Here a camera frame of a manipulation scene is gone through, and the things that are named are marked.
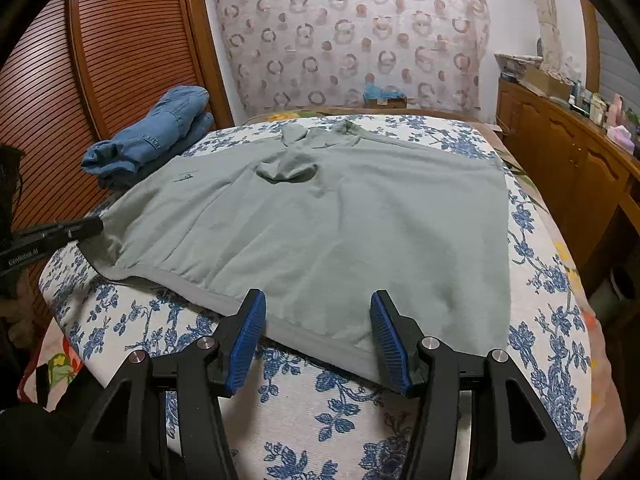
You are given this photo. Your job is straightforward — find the grey green pants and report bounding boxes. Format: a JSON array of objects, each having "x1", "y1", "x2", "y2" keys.
[{"x1": 79, "y1": 122, "x2": 511, "y2": 381}]

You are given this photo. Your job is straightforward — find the blue floral white bedsheet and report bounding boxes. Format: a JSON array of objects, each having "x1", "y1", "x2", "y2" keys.
[{"x1": 37, "y1": 112, "x2": 594, "y2": 480}]

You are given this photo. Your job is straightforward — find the colourful floral blanket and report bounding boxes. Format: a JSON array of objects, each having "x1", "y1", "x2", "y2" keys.
[{"x1": 17, "y1": 321, "x2": 82, "y2": 411}]

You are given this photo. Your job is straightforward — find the folded blue denim jeans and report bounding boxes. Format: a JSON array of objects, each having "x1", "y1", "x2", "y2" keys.
[{"x1": 81, "y1": 86, "x2": 214, "y2": 190}]

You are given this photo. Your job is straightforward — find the brown louvered wardrobe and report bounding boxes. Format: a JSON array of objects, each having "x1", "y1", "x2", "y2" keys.
[{"x1": 1, "y1": 0, "x2": 233, "y2": 229}]

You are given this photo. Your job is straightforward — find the cardboard box with blue cloth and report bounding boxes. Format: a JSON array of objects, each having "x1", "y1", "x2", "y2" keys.
[{"x1": 362, "y1": 82, "x2": 407, "y2": 110}]

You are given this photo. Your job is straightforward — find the brown wooden sideboard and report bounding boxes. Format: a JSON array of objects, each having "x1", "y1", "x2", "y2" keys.
[{"x1": 497, "y1": 79, "x2": 639, "y2": 287}]

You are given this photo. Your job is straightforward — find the cardboard box on sideboard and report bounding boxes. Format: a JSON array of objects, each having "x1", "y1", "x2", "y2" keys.
[{"x1": 521, "y1": 64, "x2": 573, "y2": 101}]

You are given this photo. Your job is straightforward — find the pink item on sideboard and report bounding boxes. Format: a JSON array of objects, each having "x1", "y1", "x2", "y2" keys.
[{"x1": 606, "y1": 125, "x2": 636, "y2": 155}]

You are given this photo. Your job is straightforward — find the circle patterned sheer curtain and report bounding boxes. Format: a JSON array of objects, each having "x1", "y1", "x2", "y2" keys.
[{"x1": 214, "y1": 0, "x2": 490, "y2": 116}]

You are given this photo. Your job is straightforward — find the grey roller window shutter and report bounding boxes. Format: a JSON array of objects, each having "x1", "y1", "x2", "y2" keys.
[{"x1": 596, "y1": 12, "x2": 640, "y2": 113}]

